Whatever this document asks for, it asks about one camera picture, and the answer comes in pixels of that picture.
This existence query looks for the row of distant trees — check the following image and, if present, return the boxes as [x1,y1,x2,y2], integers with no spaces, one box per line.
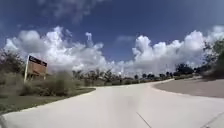
[72,62,204,87]

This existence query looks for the pale concrete path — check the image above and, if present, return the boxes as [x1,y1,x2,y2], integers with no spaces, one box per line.
[0,78,224,128]

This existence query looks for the dry bushes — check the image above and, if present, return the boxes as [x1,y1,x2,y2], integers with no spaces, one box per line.
[0,71,88,98]

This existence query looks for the grey asphalt road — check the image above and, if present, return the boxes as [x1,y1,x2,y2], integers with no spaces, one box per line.
[153,77,224,99]

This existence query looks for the grass verge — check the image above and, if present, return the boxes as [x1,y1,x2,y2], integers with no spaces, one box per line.
[0,87,97,115]

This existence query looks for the bare scrubby tree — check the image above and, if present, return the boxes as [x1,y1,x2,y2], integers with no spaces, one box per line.
[0,49,26,76]

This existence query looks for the dark green tree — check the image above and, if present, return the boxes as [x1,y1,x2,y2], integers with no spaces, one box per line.
[201,39,224,80]

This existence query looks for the brown signboard on white post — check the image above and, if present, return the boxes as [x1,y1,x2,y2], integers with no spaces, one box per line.
[23,54,48,83]

